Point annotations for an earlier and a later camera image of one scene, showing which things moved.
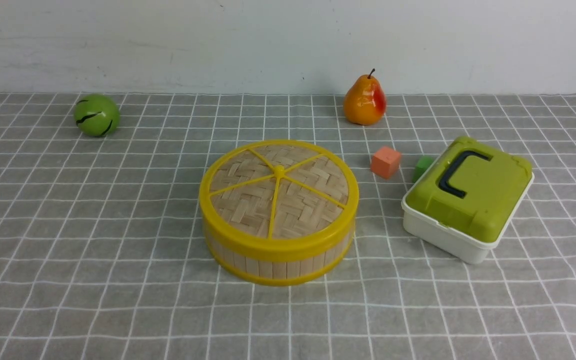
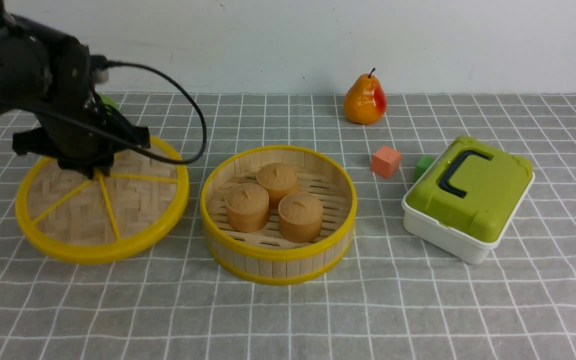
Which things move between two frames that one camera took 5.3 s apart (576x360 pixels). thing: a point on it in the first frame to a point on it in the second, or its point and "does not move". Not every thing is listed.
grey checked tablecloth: [86, 248] does not move
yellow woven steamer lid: [279, 197] to [133, 209]
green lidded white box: [463, 203] does not move
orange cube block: [385, 162] does not move
